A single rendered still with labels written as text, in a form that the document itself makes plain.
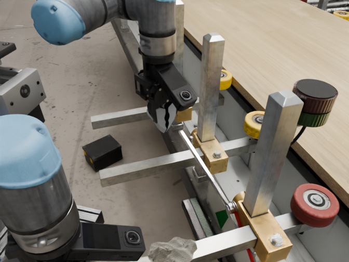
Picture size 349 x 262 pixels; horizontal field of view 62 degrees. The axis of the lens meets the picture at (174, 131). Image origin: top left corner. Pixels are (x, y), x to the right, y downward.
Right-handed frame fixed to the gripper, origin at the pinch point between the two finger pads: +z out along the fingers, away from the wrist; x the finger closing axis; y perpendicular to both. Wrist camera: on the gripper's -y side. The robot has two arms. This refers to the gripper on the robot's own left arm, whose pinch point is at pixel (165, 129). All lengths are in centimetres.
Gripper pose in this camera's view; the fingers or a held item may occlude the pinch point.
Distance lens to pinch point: 73.1
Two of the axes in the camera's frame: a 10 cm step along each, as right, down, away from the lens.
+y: -6.3, -4.9, 6.0
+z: 0.0, 7.8, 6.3
